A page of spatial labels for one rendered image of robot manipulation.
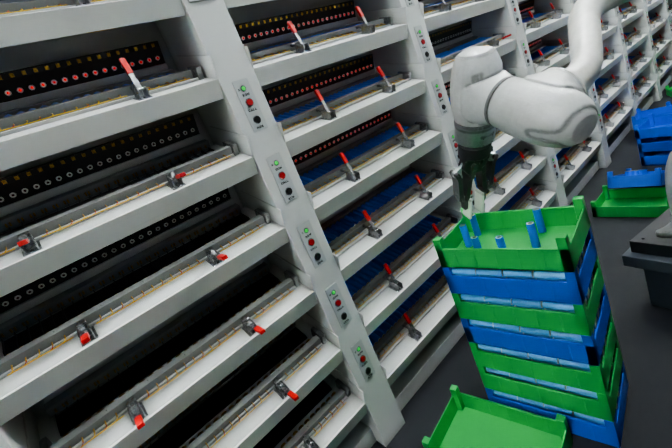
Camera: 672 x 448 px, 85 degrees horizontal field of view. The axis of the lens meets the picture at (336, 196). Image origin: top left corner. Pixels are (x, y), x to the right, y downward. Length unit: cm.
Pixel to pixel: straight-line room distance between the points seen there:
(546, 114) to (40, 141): 87
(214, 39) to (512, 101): 64
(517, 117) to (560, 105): 7
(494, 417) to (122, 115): 121
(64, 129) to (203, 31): 35
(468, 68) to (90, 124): 73
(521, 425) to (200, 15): 130
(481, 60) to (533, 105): 14
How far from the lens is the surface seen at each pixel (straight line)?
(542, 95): 75
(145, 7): 93
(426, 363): 142
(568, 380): 111
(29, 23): 89
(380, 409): 125
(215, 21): 96
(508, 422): 128
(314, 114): 109
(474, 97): 81
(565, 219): 107
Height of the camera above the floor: 97
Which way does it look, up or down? 13 degrees down
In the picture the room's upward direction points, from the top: 22 degrees counter-clockwise
